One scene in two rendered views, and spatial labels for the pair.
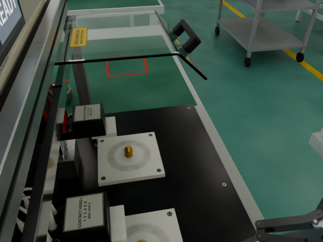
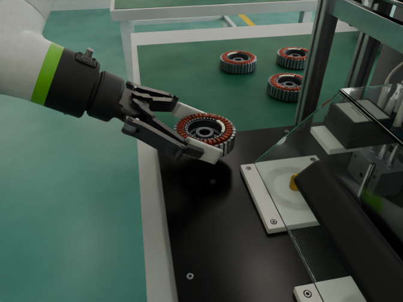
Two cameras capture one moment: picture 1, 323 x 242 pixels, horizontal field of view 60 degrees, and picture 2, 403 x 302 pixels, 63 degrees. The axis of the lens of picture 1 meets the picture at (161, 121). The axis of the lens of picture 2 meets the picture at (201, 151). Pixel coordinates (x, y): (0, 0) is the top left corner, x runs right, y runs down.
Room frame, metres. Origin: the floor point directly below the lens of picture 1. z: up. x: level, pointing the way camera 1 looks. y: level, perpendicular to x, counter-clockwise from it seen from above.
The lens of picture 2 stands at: (0.65, -0.13, 1.17)
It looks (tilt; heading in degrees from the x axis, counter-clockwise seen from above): 37 degrees down; 180
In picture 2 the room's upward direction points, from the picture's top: straight up
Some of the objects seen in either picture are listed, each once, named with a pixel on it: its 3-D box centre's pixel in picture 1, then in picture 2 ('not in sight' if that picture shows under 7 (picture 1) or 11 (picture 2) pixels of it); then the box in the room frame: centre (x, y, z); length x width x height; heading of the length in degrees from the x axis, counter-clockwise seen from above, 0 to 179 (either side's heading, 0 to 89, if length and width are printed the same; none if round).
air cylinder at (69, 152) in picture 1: (66, 158); not in sight; (0.46, 0.22, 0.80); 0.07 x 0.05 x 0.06; 11
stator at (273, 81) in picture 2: not in sight; (288, 86); (-0.15, 0.11, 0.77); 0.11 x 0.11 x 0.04
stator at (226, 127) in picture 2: not in sight; (204, 135); (0.15, -0.12, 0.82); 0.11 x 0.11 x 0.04
